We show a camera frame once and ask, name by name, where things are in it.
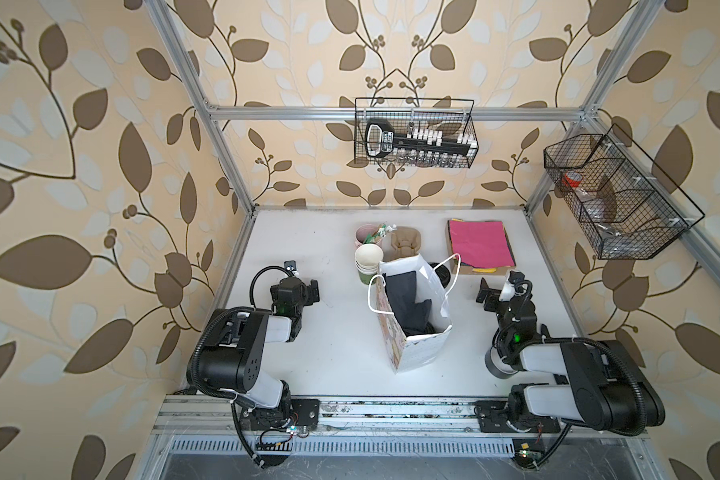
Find stack of pulp cup carriers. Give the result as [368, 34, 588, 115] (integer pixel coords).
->
[391, 227, 421, 260]

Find white paper gift bag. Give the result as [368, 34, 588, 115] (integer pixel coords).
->
[367, 255, 458, 373]

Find stack of paper cups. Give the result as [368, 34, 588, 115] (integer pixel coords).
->
[354, 244, 384, 285]

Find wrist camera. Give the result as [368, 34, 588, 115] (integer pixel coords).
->
[499, 270, 526, 302]
[284, 260, 298, 276]

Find black wire basket centre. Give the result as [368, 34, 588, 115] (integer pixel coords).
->
[353, 96, 479, 169]

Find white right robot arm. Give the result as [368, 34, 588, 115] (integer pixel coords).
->
[476, 271, 666, 436]

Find black wire basket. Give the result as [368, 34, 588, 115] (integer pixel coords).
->
[544, 124, 705, 260]
[353, 96, 479, 169]

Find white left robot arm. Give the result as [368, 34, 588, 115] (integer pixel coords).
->
[187, 276, 320, 419]

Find grey tape roll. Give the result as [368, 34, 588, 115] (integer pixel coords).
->
[485, 347, 517, 380]

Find pink cup of sachets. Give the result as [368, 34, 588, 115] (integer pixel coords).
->
[355, 223, 397, 247]

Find stack of coloured napkins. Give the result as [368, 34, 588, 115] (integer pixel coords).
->
[447, 219, 517, 276]

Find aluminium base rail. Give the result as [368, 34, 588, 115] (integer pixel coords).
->
[149, 395, 643, 460]

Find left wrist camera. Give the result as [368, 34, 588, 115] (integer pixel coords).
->
[284, 260, 298, 276]

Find black paper napkin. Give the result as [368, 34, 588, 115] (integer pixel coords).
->
[384, 271, 435, 337]

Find black socket set rack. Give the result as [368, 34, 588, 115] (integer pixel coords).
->
[360, 119, 478, 158]

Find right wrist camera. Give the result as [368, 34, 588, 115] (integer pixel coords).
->
[499, 270, 526, 302]

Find plastic bottle red cap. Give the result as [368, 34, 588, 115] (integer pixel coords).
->
[562, 170, 599, 214]

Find black wire basket right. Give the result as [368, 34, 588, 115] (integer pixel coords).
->
[544, 124, 705, 260]

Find stack of black cup lids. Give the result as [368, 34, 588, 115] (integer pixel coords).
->
[429, 262, 452, 288]

